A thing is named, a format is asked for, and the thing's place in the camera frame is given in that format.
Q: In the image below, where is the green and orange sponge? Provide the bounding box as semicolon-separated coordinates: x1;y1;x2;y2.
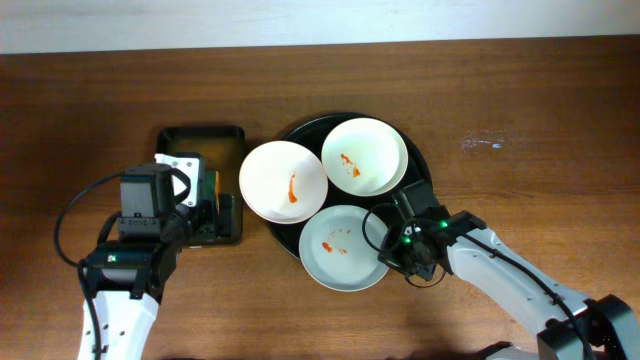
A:
200;169;220;202

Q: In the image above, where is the cream plate with ketchup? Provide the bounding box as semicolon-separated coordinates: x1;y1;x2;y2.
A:
321;117;409;197

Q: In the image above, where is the white plate with ketchup streak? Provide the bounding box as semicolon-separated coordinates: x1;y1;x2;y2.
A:
239;141;328;224

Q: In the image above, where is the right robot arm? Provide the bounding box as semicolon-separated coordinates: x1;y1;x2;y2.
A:
378;211;639;359

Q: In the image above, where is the grey-white plate with ketchup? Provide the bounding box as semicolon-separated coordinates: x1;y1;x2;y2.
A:
299;205;388;292

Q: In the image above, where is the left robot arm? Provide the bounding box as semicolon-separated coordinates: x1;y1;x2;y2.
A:
77;164;237;359

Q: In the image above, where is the black rectangular water tray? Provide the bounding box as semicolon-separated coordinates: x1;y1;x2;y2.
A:
155;125;245;245

